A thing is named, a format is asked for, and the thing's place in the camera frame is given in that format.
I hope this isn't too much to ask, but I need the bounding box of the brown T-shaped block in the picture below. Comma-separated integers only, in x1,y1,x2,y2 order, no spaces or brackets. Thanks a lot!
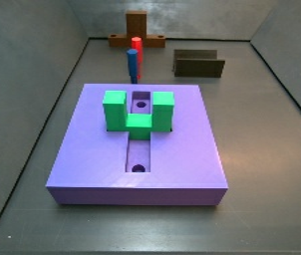
108,10,164,48

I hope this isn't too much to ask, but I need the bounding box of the purple base board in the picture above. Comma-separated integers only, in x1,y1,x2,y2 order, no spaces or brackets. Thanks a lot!
47,84,227,205

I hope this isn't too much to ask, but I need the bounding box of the green U-shaped block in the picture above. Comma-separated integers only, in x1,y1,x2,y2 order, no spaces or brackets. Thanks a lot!
103,91,174,140

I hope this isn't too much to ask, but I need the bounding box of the blue peg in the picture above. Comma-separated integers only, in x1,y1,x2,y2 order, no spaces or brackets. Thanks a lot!
127,49,138,84

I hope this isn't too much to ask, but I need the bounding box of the red peg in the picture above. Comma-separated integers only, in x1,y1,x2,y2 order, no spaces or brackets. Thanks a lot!
132,37,143,79

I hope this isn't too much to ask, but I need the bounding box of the dark grey bracket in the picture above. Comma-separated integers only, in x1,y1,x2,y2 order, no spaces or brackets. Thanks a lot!
172,49,225,78

